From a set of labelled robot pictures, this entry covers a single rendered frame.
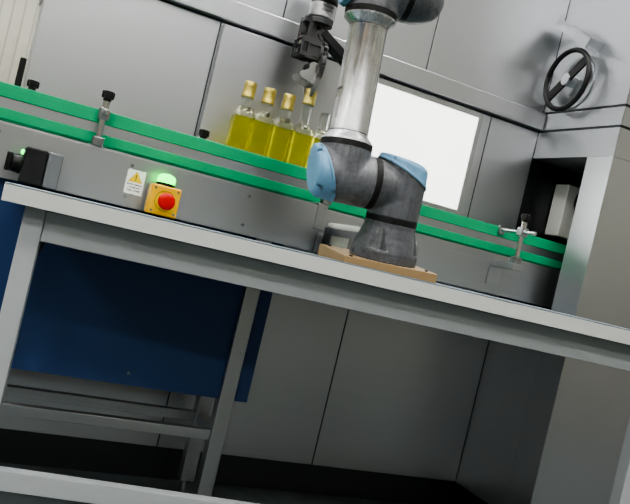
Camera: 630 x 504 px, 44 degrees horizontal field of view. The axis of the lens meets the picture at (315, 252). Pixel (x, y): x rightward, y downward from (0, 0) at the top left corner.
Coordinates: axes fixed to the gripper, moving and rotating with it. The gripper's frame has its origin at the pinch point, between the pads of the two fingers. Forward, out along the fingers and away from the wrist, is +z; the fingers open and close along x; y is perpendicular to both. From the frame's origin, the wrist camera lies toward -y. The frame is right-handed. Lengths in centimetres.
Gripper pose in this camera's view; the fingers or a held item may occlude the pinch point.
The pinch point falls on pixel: (311, 93)
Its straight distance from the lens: 221.0
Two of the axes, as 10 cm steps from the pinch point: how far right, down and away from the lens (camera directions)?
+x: 3.9, 0.9, -9.2
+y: -8.9, -2.1, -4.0
